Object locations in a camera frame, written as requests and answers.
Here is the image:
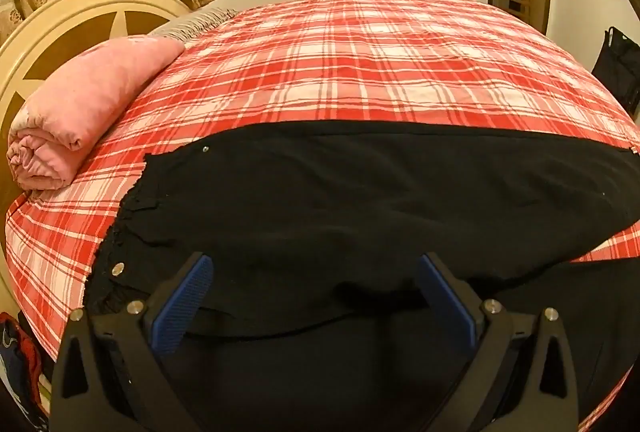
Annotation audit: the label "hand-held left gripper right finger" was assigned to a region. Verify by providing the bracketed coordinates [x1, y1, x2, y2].
[417, 253, 581, 432]

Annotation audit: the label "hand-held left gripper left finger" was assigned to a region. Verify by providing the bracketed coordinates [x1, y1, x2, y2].
[49, 252, 216, 432]

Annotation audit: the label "black pants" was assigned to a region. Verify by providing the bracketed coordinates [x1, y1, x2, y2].
[82, 122, 640, 432]

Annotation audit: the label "pile of colourful clothes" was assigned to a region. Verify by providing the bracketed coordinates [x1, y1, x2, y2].
[0, 311, 54, 425]

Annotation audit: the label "pink folded quilt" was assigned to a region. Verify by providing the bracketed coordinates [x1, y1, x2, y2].
[6, 36, 187, 191]

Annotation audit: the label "red plaid bed sheet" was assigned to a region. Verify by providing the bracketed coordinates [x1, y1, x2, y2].
[5, 0, 640, 363]

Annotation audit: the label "grey fringed blanket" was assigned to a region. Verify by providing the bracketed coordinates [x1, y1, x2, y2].
[150, 7, 241, 44]

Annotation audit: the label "black bag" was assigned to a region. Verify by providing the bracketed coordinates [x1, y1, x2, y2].
[591, 27, 640, 114]

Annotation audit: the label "cream round headboard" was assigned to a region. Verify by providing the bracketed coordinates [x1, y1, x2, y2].
[0, 0, 188, 308]

